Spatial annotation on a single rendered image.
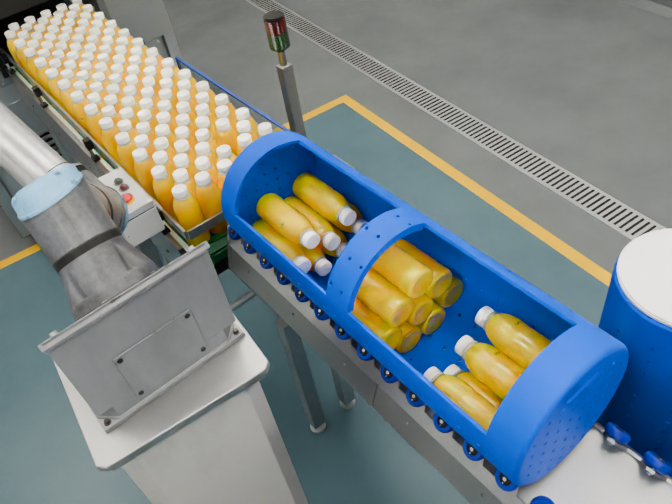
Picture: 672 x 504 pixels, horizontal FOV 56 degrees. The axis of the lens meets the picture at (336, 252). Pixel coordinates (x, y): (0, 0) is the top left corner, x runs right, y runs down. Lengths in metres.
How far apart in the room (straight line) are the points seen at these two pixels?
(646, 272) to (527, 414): 0.53
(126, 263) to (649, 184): 2.66
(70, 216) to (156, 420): 0.36
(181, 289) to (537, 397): 0.56
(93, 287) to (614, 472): 0.93
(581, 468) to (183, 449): 0.71
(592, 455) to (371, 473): 1.12
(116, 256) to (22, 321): 2.19
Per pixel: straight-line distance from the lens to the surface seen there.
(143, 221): 1.64
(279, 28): 1.94
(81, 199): 1.06
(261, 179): 1.51
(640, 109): 3.78
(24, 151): 1.24
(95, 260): 1.04
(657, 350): 1.40
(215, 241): 1.74
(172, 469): 1.23
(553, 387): 0.98
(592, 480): 1.25
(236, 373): 1.12
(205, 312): 1.08
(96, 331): 1.00
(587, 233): 2.98
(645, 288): 1.38
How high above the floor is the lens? 2.04
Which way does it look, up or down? 45 degrees down
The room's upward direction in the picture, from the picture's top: 11 degrees counter-clockwise
